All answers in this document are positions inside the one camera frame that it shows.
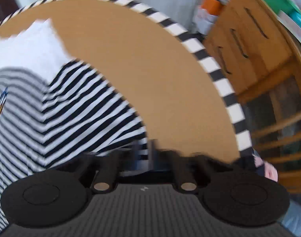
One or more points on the wooden chair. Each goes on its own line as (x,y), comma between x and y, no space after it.
(284,133)

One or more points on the striped white knit sweater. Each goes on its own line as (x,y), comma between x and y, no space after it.
(66,103)

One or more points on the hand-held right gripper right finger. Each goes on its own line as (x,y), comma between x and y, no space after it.
(180,165)

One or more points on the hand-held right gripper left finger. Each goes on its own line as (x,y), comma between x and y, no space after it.
(116,163)

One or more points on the wooden drawer cabinet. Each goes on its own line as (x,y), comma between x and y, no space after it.
(251,54)

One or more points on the orange bag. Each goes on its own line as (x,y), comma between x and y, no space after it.
(211,3)

